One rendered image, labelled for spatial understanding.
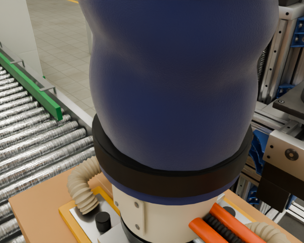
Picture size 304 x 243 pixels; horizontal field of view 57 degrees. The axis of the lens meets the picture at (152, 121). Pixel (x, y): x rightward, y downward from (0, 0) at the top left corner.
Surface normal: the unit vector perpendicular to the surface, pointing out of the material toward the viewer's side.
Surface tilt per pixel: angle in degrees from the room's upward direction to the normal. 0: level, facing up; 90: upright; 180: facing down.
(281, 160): 90
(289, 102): 0
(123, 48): 110
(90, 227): 0
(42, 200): 0
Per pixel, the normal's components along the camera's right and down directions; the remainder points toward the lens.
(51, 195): 0.00, -0.83
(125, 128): -0.56, 0.46
